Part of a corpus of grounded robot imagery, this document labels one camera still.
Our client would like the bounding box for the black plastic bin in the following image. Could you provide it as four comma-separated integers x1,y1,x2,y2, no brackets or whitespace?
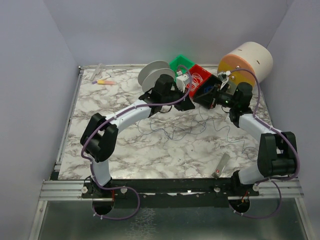
193,75,222,109

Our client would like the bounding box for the grey plastic cable spool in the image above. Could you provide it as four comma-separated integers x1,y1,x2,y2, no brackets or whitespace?
137,60,175,93

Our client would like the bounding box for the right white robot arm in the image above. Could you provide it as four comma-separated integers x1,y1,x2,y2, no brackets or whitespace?
212,82,300,185

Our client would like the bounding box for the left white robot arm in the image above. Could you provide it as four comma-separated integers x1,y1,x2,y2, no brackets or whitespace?
80,74,195,188

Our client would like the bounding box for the green plastic bin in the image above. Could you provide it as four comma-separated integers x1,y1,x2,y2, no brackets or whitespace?
169,54,196,72

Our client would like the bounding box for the red plastic bin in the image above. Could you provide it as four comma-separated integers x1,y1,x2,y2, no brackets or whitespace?
189,64,212,98

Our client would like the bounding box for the large beige cylinder drum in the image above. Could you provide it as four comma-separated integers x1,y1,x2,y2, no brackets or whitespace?
217,41,273,91

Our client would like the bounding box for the pink yellow marker pen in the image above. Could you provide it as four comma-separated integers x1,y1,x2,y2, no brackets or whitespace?
92,80,117,86

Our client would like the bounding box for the clear plastic tube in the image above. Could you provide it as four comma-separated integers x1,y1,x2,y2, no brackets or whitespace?
90,63,103,82

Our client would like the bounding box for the small grey staples box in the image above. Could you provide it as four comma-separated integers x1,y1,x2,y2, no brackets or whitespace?
211,153,230,179

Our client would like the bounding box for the black mounting base bar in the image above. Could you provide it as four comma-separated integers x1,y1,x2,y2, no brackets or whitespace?
81,177,259,209

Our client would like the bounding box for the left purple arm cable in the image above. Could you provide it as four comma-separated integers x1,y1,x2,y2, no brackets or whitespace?
81,64,193,221

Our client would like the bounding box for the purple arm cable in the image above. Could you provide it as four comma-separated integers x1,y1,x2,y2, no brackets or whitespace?
81,64,193,221
224,68,301,220

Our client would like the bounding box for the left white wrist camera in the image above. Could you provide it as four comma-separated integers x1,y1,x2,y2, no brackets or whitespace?
175,70,190,92

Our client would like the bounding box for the white coiled cable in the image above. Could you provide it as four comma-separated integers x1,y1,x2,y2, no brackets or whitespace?
191,72,204,90

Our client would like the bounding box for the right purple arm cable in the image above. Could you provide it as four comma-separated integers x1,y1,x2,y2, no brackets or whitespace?
224,68,301,220

